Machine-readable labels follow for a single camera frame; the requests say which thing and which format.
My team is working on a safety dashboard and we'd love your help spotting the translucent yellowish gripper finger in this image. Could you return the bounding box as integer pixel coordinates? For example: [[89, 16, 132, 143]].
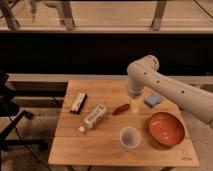
[[131, 98, 140, 113]]

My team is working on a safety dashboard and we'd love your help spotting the red chili pepper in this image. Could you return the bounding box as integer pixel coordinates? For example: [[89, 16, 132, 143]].
[[112, 104, 130, 115]]

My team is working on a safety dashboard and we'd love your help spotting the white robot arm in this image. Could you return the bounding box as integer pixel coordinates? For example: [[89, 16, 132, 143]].
[[126, 55, 213, 128]]

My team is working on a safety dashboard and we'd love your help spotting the blue sponge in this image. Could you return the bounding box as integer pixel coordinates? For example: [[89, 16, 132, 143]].
[[144, 93, 164, 107]]

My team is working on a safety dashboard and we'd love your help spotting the clear plastic bottle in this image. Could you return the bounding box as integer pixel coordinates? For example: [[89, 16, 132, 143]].
[[79, 104, 107, 133]]

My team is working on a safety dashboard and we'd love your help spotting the wooden table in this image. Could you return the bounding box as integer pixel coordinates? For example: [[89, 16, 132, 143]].
[[49, 80, 199, 167]]

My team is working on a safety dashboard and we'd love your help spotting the orange red bowl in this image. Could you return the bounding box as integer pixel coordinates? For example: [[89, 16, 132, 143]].
[[148, 112, 185, 147]]

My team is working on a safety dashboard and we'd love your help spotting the black and white box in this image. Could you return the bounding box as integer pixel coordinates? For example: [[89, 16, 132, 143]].
[[71, 92, 87, 114]]

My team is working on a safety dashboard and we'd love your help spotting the black chair base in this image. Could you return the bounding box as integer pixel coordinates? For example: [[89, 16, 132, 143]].
[[0, 70, 48, 151]]

